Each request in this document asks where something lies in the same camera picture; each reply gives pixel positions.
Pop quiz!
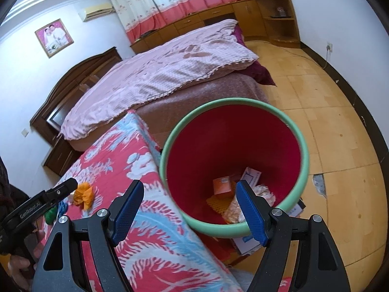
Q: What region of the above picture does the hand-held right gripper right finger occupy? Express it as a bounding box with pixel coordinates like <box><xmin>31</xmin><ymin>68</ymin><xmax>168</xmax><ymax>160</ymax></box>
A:
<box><xmin>235</xmin><ymin>180</ymin><xmax>351</xmax><ymax>292</ymax></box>

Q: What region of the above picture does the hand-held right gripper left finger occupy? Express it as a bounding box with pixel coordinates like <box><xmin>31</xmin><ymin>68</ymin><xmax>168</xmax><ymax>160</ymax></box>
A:
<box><xmin>32</xmin><ymin>180</ymin><xmax>145</xmax><ymax>292</ymax></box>

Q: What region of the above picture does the floral white pink curtain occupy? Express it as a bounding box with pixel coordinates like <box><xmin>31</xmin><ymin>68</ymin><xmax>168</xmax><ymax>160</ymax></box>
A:
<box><xmin>108</xmin><ymin>0</ymin><xmax>250</xmax><ymax>41</ymax></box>

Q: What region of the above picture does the white blue carton box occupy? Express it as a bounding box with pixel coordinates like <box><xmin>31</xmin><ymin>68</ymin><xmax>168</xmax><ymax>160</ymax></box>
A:
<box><xmin>240</xmin><ymin>167</ymin><xmax>262</xmax><ymax>189</ymax></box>

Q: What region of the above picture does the white wall air conditioner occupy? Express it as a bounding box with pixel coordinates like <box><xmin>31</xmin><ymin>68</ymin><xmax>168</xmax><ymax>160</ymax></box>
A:
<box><xmin>78</xmin><ymin>2</ymin><xmax>115</xmax><ymax>22</ymax></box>

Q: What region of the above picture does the bed with pink cover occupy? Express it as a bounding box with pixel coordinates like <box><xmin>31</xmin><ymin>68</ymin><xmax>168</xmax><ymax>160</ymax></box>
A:
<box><xmin>59</xmin><ymin>19</ymin><xmax>259</xmax><ymax>141</ymax></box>

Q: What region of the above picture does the framed wedding photo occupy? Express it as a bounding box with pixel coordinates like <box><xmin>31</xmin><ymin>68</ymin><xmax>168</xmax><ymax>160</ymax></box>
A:
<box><xmin>34</xmin><ymin>18</ymin><xmax>74</xmax><ymax>58</ymax></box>

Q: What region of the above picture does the red floral tablecloth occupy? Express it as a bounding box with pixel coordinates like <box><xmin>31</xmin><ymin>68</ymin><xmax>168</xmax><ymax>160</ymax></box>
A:
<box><xmin>38</xmin><ymin>111</ymin><xmax>244</xmax><ymax>292</ymax></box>

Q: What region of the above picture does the blue toy with green figure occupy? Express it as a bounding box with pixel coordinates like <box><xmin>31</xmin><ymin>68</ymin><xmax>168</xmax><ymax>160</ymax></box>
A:
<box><xmin>44</xmin><ymin>201</ymin><xmax>70</xmax><ymax>223</ymax></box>

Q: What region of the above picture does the maroon cloth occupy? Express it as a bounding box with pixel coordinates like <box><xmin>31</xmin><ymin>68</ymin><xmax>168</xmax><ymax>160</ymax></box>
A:
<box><xmin>232</xmin><ymin>24</ymin><xmax>277</xmax><ymax>86</ymax></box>

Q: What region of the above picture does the orange rice cracker packet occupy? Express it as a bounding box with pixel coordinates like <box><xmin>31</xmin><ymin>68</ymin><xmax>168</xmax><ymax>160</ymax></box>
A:
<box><xmin>222</xmin><ymin>196</ymin><xmax>247</xmax><ymax>224</ymax></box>

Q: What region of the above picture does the dark wooden nightstand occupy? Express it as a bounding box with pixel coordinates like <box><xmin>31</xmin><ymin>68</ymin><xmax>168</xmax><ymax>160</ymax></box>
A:
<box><xmin>43</xmin><ymin>138</ymin><xmax>81</xmax><ymax>175</ymax></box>

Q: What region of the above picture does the red bin with green rim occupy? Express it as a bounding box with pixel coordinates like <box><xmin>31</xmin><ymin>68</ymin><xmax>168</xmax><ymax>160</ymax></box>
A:
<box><xmin>160</xmin><ymin>98</ymin><xmax>310</xmax><ymax>239</ymax></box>

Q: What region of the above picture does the dark wooden bed headboard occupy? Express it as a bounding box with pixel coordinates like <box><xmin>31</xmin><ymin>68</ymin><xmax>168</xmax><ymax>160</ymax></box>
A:
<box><xmin>30</xmin><ymin>46</ymin><xmax>123</xmax><ymax>146</ymax></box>

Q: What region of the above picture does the orange net bag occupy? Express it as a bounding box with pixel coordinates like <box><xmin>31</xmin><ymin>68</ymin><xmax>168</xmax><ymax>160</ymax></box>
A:
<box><xmin>73</xmin><ymin>182</ymin><xmax>95</xmax><ymax>210</ymax></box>

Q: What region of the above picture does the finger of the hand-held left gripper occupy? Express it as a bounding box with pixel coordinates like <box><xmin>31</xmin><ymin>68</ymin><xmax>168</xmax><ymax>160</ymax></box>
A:
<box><xmin>43</xmin><ymin>178</ymin><xmax>78</xmax><ymax>206</ymax></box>

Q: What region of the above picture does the orange cardboard box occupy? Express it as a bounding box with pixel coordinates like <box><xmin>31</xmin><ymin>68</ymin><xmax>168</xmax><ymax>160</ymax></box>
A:
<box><xmin>212</xmin><ymin>175</ymin><xmax>238</xmax><ymax>197</ymax></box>

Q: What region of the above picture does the person's left hand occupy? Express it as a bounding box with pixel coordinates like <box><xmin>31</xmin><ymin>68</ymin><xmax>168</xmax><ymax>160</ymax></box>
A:
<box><xmin>0</xmin><ymin>229</ymin><xmax>46</xmax><ymax>292</ymax></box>

